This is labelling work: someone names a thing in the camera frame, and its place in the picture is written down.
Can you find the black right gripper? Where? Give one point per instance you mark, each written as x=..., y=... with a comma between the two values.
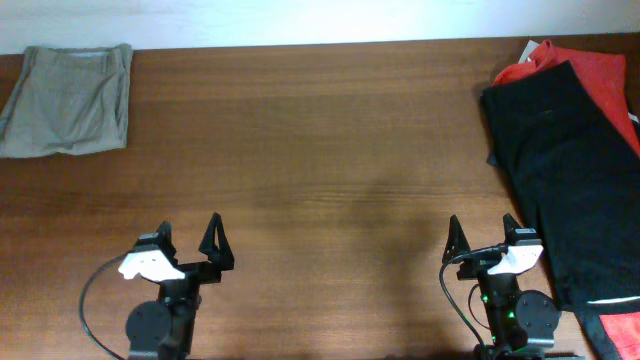
x=456, y=239

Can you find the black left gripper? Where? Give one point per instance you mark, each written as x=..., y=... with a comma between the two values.
x=222, y=255

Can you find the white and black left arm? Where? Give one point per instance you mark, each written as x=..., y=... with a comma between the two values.
x=162, y=329

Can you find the red and black garment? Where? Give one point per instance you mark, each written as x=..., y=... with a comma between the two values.
x=612, y=329

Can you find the khaki shorts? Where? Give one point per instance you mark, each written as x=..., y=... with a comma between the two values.
x=68, y=101

